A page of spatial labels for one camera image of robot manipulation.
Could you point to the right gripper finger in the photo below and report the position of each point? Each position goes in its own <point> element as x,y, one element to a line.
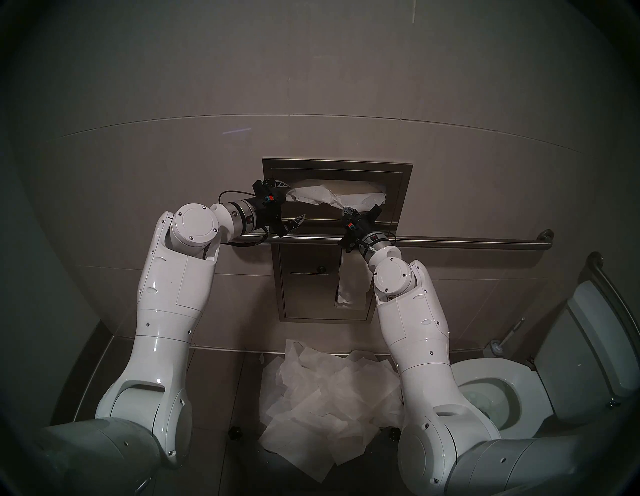
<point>375,214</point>
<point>349,215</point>

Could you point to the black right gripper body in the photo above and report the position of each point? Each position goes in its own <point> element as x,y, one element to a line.
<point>360,232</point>

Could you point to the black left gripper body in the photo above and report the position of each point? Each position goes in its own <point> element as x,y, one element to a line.
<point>270,210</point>

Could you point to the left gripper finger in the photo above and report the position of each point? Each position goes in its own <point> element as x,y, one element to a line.
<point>294,223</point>
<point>265,186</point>

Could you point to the paper seat cover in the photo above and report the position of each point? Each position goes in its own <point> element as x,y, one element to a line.
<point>315,194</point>

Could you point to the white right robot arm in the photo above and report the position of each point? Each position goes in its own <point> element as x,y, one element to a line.
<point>415,325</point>

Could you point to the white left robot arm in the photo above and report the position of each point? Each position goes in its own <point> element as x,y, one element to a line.
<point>165,310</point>

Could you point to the pile of paper seat covers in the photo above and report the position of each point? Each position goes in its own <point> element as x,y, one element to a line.
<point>325,400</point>

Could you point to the white toilet brush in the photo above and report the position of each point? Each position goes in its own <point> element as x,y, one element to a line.
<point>496,346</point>

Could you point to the white toilet seat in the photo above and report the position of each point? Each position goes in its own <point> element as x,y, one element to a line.
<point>490,369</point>

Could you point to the long steel grab bar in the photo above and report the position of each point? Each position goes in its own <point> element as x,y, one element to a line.
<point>475,242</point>

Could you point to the small black knob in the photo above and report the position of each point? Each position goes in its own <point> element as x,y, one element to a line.
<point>395,434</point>
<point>233,431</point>

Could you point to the short steel grab bar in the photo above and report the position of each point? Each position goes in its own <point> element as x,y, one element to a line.
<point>594,259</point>

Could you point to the stainless steel wall dispenser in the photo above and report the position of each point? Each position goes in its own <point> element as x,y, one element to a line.
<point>305,290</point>

